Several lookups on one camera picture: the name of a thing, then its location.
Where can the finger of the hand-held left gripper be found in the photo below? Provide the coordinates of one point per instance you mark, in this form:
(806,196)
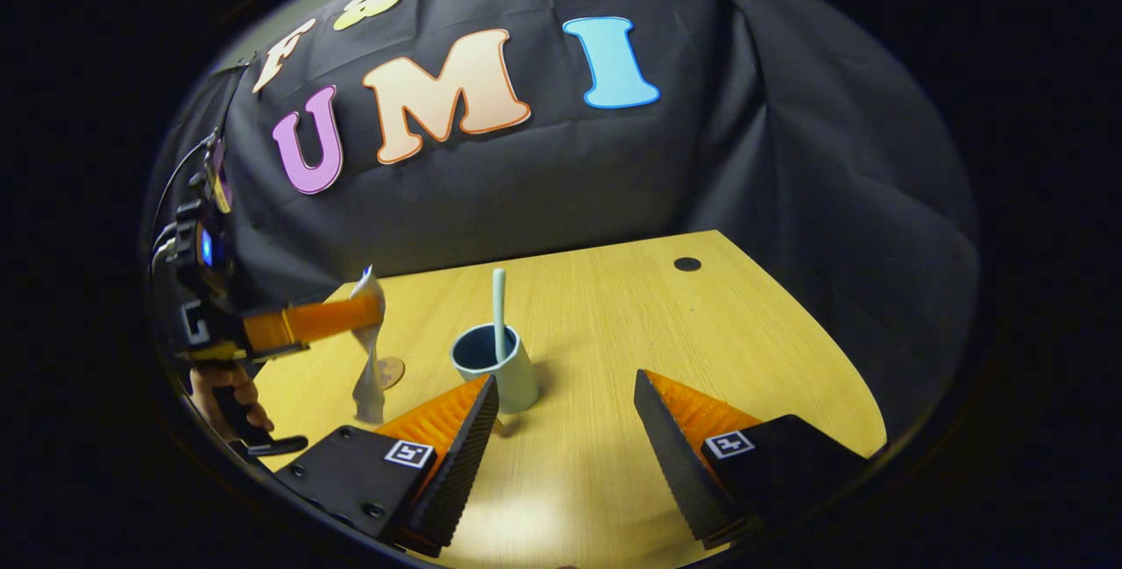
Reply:
(316,322)

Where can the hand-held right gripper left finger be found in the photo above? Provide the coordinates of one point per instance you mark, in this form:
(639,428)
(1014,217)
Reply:
(460,472)

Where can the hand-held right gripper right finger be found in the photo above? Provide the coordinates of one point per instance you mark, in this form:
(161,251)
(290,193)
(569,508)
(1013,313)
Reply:
(675,472)

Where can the white toothpaste tube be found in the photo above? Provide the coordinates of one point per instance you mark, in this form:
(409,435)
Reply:
(370,376)

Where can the round wooden coaster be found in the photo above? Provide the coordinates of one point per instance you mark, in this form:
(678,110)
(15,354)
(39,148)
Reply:
(393,372)

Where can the pale green toothbrush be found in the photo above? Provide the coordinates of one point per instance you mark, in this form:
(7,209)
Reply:
(500,306)

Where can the wooden desktop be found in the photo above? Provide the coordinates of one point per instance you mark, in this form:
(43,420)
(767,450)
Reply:
(666,323)

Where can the black backdrop cloth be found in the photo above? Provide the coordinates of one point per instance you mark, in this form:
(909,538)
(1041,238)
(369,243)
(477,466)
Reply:
(570,174)

